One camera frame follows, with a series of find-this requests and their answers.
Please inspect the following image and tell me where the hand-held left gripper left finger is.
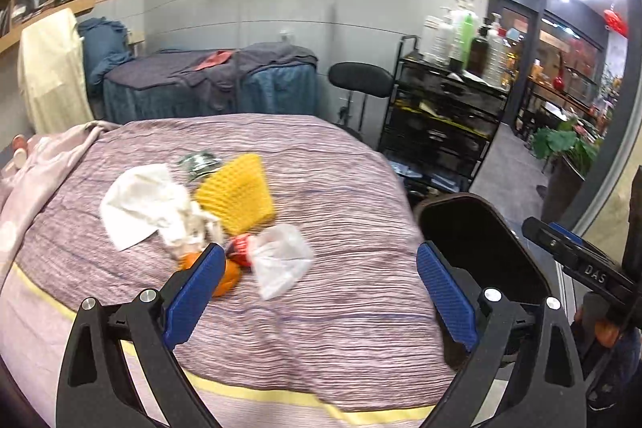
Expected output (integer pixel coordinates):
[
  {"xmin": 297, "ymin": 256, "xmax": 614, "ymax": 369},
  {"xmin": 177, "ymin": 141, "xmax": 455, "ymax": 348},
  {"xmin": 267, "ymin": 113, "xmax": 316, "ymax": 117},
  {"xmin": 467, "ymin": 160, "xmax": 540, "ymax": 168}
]
[{"xmin": 56, "ymin": 242, "xmax": 228, "ymax": 428}]

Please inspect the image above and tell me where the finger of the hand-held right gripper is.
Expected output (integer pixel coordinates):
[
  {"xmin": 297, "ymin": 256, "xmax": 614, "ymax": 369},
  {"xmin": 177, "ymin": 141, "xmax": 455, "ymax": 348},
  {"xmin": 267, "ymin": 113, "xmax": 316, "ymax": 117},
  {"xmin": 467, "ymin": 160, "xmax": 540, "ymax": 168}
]
[
  {"xmin": 522, "ymin": 216, "xmax": 571, "ymax": 261},
  {"xmin": 549, "ymin": 221, "xmax": 603, "ymax": 258}
]

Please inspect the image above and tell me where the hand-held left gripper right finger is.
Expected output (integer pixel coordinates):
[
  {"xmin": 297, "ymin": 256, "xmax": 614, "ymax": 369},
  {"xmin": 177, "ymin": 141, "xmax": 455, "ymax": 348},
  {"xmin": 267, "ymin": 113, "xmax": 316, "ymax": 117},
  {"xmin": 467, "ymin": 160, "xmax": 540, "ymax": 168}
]
[{"xmin": 415, "ymin": 241, "xmax": 587, "ymax": 428}]

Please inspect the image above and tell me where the dark trash bin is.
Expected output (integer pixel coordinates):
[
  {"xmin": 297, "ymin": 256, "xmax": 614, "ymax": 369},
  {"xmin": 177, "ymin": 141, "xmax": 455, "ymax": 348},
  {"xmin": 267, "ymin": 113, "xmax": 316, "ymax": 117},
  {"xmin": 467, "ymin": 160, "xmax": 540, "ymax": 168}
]
[{"xmin": 416, "ymin": 193, "xmax": 555, "ymax": 371}]

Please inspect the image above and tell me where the red wrapper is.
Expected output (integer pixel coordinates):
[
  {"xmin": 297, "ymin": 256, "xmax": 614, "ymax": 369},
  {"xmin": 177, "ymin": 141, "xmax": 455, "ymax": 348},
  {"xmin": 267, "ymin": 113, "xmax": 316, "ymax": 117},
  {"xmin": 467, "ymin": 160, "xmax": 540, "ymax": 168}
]
[{"xmin": 228, "ymin": 232, "xmax": 254, "ymax": 267}]

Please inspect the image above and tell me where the clear plastic bag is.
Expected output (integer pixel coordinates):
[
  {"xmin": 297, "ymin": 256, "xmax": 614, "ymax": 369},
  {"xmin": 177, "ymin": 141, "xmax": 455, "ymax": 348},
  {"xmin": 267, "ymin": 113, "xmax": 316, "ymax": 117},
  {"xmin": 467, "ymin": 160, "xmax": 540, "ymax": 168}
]
[{"xmin": 250, "ymin": 223, "xmax": 315, "ymax": 301}]

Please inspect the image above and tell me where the white cloth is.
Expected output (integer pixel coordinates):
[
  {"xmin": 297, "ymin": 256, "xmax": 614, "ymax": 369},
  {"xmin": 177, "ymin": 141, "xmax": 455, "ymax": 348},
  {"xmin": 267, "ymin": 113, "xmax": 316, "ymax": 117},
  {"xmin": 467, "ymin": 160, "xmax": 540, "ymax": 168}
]
[{"xmin": 100, "ymin": 163, "xmax": 224, "ymax": 259}]

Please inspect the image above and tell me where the yellow foam net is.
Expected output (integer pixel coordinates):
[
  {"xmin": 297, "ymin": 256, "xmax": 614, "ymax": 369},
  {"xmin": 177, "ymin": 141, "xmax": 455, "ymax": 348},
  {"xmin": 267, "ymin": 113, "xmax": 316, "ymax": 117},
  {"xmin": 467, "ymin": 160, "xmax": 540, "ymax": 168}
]
[{"xmin": 194, "ymin": 153, "xmax": 276, "ymax": 235}]

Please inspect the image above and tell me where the green white packet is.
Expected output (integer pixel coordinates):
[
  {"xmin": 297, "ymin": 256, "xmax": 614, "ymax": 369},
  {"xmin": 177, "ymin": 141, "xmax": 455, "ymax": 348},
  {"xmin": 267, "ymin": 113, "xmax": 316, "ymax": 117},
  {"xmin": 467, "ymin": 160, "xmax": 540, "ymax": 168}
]
[{"xmin": 178, "ymin": 150, "xmax": 222, "ymax": 181}]

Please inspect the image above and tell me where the person's right hand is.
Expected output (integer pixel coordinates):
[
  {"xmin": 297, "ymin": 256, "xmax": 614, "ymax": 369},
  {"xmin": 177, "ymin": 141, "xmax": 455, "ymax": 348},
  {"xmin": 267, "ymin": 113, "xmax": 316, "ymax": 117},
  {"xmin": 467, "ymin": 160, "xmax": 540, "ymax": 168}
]
[{"xmin": 572, "ymin": 302, "xmax": 633, "ymax": 351}]

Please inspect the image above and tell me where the green potted plant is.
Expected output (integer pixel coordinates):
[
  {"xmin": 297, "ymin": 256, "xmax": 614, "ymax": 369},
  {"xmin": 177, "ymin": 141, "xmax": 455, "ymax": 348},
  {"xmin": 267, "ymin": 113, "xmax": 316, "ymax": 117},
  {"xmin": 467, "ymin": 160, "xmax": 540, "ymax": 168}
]
[{"xmin": 530, "ymin": 120, "xmax": 610, "ymax": 224}]

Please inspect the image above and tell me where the purple striped bed cover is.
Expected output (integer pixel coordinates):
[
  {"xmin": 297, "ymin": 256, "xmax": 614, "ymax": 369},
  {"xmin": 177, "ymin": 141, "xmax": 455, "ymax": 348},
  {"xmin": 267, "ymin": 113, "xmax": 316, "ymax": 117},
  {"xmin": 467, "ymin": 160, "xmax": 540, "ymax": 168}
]
[{"xmin": 0, "ymin": 113, "xmax": 465, "ymax": 428}]

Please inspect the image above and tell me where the dark hallway table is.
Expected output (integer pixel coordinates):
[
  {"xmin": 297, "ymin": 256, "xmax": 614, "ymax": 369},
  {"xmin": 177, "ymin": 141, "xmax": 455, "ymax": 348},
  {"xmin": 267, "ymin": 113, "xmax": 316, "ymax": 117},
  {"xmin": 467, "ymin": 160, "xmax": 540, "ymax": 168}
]
[{"xmin": 516, "ymin": 74, "xmax": 603, "ymax": 143}]

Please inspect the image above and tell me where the black storage cart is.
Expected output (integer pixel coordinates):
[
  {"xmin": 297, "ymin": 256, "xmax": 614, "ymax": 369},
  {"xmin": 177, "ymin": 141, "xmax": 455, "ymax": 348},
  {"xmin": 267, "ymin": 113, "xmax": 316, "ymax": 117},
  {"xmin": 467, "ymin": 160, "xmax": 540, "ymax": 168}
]
[{"xmin": 376, "ymin": 36, "xmax": 510, "ymax": 208}]

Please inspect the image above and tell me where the clear bottle with red cap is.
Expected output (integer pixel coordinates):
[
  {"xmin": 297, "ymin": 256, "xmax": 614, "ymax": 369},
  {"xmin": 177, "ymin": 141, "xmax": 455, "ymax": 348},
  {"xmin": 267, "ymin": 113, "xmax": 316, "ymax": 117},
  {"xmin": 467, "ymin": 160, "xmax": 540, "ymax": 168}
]
[{"xmin": 484, "ymin": 23, "xmax": 510, "ymax": 88}]

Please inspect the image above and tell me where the dark brown pump bottle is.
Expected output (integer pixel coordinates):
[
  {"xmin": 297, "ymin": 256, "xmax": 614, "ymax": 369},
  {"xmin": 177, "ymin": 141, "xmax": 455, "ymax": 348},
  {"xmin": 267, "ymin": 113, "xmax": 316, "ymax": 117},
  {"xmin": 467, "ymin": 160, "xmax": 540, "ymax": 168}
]
[{"xmin": 469, "ymin": 19, "xmax": 492, "ymax": 78}]

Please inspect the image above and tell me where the pink polka-dot blanket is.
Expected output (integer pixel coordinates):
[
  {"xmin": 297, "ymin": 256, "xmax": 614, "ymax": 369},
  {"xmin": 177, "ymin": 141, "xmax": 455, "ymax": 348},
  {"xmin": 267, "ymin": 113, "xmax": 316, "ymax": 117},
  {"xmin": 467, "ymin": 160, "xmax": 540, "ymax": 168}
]
[{"xmin": 0, "ymin": 120, "xmax": 121, "ymax": 261}]

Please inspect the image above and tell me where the dark massage bed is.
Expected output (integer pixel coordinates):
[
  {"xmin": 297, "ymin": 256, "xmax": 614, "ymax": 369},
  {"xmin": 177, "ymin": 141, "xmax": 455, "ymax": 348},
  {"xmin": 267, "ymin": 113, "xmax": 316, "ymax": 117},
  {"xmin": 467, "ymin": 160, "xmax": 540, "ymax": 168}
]
[{"xmin": 103, "ymin": 42, "xmax": 320, "ymax": 125}]

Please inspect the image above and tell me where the green bottle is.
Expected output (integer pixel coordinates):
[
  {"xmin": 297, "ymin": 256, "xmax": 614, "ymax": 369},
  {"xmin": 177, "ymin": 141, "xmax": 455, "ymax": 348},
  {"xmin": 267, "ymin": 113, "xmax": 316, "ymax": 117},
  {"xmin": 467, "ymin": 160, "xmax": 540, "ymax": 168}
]
[{"xmin": 451, "ymin": 12, "xmax": 480, "ymax": 73}]

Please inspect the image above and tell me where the red hanging lantern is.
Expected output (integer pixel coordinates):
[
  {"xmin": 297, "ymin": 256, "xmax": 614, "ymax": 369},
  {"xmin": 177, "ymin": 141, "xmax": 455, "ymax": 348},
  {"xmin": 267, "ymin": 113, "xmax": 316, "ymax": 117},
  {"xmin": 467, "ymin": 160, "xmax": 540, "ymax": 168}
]
[{"xmin": 604, "ymin": 4, "xmax": 629, "ymax": 39}]

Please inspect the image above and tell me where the red white paper cup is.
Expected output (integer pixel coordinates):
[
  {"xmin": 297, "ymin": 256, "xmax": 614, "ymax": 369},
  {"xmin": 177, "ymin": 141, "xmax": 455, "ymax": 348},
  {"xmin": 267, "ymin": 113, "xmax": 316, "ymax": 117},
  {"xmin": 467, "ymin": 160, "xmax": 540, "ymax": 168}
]
[{"xmin": 11, "ymin": 134, "xmax": 29, "ymax": 169}]

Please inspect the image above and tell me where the tall white pump bottle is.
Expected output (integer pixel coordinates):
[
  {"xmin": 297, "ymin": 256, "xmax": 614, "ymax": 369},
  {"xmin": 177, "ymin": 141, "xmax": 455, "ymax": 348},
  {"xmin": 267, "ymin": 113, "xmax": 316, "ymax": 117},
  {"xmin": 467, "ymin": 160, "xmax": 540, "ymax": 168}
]
[{"xmin": 449, "ymin": 0, "xmax": 473, "ymax": 58}]

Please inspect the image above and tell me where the red cloth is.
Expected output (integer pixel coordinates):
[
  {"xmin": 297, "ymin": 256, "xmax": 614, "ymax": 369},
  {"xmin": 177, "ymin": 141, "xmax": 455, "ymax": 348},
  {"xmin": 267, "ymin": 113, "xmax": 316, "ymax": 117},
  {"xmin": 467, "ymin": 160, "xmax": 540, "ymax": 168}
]
[{"xmin": 193, "ymin": 50, "xmax": 236, "ymax": 71}]

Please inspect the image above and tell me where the black stool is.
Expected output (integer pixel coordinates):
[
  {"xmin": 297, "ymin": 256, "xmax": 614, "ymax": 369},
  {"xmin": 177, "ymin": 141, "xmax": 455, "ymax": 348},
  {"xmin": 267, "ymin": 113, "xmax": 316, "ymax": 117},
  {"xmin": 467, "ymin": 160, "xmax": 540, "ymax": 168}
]
[{"xmin": 328, "ymin": 62, "xmax": 397, "ymax": 143}]

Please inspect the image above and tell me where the grey blanket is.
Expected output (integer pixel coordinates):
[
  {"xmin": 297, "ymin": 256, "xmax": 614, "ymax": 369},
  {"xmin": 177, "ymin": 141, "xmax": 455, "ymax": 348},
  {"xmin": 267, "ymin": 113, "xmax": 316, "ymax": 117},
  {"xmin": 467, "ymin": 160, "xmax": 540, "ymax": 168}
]
[{"xmin": 185, "ymin": 43, "xmax": 320, "ymax": 108}]

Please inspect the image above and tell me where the cream towel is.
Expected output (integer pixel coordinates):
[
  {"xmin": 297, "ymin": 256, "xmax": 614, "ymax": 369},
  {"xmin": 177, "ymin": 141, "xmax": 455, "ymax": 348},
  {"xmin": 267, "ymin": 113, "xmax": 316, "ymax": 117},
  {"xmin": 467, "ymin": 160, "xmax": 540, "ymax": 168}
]
[{"xmin": 17, "ymin": 7, "xmax": 96, "ymax": 135}]

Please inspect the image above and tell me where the blue cloth pile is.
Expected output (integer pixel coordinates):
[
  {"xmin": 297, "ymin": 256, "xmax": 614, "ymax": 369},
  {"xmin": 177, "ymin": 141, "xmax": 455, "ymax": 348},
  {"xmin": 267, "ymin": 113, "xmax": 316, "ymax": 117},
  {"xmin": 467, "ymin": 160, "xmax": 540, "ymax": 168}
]
[{"xmin": 77, "ymin": 17, "xmax": 134, "ymax": 89}]

